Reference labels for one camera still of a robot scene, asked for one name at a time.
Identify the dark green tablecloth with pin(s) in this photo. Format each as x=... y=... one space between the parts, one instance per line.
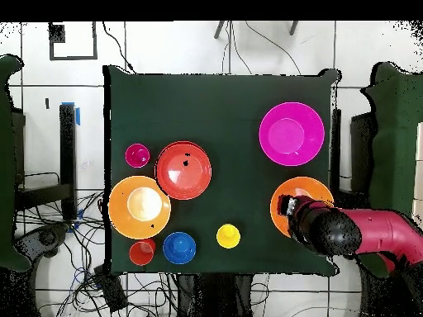
x=198 y=109

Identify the crimson plastic cup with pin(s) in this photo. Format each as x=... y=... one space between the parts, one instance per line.
x=137 y=155

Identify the black chair base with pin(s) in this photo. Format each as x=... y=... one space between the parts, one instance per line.
x=46 y=237

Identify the green cloth side table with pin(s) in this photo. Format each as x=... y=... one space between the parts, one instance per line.
x=393 y=148
x=6 y=165

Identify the yellow plastic cup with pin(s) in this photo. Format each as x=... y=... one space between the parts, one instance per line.
x=228 y=236

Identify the camera tripod legs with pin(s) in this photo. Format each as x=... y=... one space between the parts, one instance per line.
x=219 y=30

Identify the dark blue plastic bowl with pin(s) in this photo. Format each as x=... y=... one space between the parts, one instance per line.
x=178 y=247

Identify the orange plastic cup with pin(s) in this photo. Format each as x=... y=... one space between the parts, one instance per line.
x=142 y=252

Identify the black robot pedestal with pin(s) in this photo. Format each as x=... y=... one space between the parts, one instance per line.
x=214 y=297

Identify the large orange plastic bowl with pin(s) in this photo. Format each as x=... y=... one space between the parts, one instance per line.
x=119 y=213
x=297 y=186

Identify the large pink plastic bowl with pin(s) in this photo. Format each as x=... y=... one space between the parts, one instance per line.
x=291 y=133

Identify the black metal frame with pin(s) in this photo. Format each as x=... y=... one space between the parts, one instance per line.
x=67 y=158

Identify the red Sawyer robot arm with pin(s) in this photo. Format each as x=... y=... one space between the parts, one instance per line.
x=380 y=231

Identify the black power strip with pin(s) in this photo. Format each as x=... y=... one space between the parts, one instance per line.
x=110 y=287

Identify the red plastic bowl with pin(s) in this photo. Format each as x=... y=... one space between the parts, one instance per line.
x=191 y=171

